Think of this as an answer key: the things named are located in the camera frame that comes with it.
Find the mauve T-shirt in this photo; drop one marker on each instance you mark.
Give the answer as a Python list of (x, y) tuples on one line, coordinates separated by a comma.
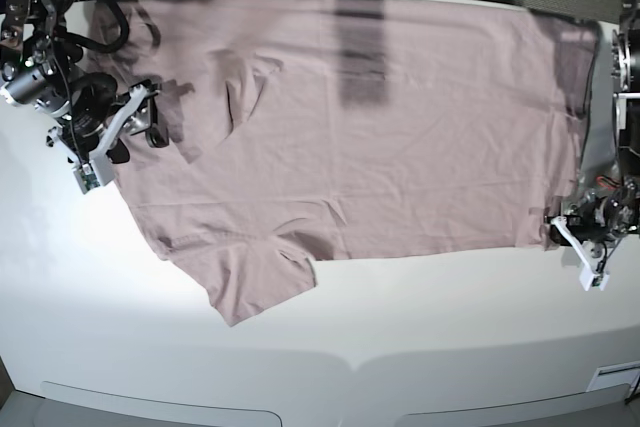
[(340, 147)]

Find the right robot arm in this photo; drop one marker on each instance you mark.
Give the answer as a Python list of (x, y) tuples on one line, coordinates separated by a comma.
[(40, 68)]

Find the white label sticker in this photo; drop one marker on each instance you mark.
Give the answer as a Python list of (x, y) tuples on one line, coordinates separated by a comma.
[(626, 374)]

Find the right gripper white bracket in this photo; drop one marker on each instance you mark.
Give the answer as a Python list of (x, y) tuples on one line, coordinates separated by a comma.
[(89, 132)]

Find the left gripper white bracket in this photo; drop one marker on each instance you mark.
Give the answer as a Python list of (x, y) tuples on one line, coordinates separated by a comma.
[(593, 231)]

